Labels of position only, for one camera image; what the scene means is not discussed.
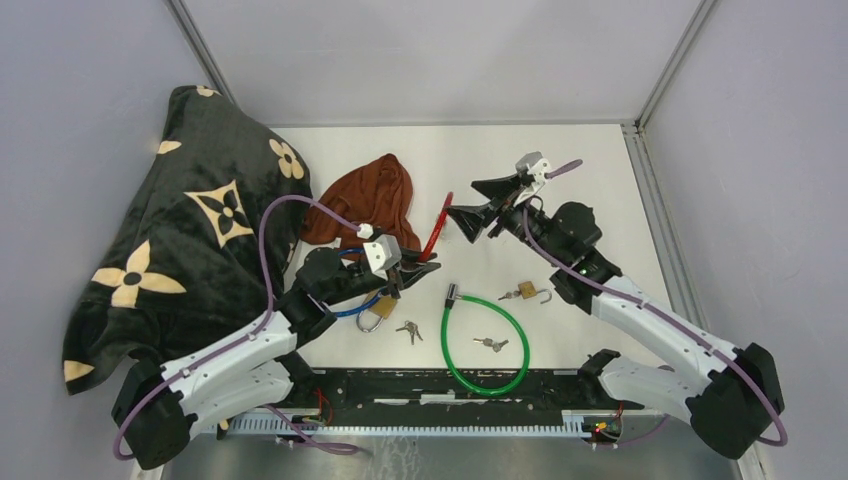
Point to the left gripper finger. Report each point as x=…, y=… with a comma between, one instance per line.
x=409, y=256
x=408, y=274

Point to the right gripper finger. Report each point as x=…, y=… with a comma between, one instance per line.
x=506, y=188
x=472, y=220

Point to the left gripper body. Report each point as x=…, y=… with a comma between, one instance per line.
x=376, y=281

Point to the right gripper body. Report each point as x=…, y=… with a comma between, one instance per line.
x=512, y=220

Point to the blue cable lock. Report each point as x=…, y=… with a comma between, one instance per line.
x=351, y=308

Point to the red cable lock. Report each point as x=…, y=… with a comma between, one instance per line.
x=437, y=229

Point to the large brass padlock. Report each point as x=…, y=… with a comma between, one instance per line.
x=376, y=309

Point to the key bunch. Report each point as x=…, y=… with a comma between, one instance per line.
x=496, y=346
x=412, y=329

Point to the small brass padlock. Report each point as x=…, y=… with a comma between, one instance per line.
x=527, y=290

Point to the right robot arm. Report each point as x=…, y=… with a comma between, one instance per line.
x=730, y=396

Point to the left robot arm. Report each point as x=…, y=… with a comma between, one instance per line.
x=162, y=407

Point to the brown cloth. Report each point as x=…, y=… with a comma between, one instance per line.
x=378, y=193

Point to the black floral blanket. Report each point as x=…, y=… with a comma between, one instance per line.
x=208, y=235

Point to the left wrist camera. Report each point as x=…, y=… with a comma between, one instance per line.
x=382, y=254

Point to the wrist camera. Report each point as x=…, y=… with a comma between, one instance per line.
x=533, y=169
x=382, y=254

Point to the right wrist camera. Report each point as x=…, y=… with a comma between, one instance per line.
x=533, y=169

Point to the green cable lock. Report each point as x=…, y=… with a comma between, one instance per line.
x=452, y=296

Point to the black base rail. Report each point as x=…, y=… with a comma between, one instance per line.
x=434, y=398

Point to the aluminium frame right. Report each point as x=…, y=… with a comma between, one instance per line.
x=678, y=282

